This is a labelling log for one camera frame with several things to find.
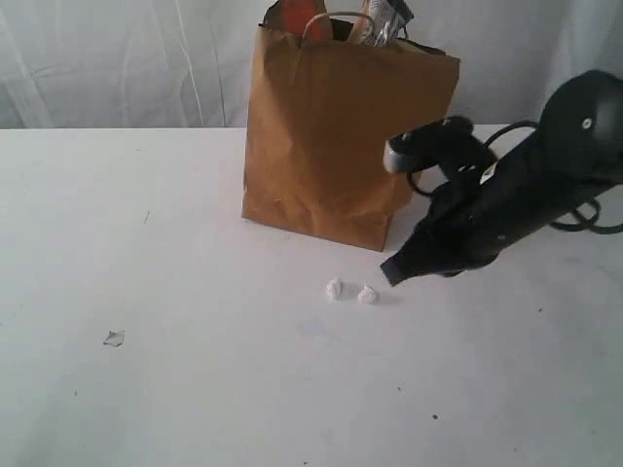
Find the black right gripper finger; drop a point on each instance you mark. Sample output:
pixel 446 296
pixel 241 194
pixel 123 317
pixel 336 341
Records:
pixel 414 259

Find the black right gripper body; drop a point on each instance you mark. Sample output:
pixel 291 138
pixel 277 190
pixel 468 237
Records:
pixel 468 230

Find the small white putty blob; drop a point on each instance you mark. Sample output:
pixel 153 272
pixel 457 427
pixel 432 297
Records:
pixel 368 295
pixel 334 289

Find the brown paper shopping bag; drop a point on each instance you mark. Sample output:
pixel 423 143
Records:
pixel 319 116

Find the long noodle package dark ends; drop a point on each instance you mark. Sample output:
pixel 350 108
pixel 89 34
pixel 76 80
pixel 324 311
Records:
pixel 380 22

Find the kraft stand-up coffee pouch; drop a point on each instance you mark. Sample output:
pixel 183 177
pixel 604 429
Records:
pixel 293 16

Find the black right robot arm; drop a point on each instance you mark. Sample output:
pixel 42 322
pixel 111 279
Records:
pixel 571 156

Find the small torn plastic scrap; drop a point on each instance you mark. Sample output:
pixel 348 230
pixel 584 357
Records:
pixel 114 339

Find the white backdrop curtain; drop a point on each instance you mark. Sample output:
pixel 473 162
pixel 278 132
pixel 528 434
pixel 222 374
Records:
pixel 68 63

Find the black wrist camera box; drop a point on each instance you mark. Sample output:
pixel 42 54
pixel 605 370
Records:
pixel 449 144

